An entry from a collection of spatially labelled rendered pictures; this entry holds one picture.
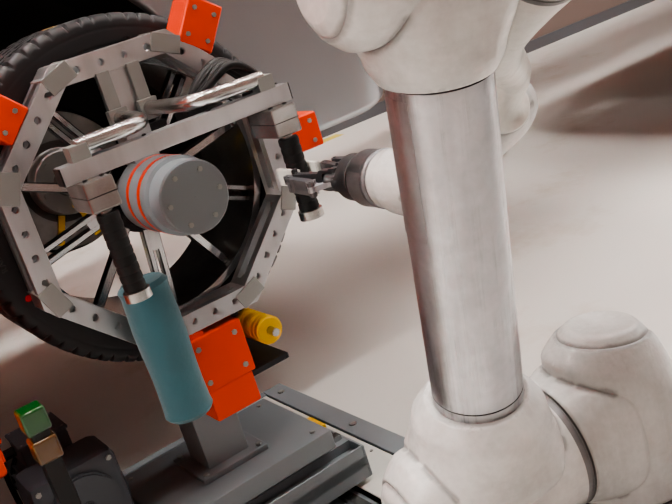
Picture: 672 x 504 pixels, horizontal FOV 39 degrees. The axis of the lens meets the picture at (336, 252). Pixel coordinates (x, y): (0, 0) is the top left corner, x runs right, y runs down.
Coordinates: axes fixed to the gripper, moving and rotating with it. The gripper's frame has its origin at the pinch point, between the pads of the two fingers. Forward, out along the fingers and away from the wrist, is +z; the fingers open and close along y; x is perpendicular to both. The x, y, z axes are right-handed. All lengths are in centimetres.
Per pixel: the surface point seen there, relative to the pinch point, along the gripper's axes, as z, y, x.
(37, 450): 1, -57, -23
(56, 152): 74, -17, 9
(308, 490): 23, -8, -68
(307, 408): 67, 18, -75
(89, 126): 79, -7, 11
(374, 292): 133, 88, -83
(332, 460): 28, 2, -68
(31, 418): 1, -56, -18
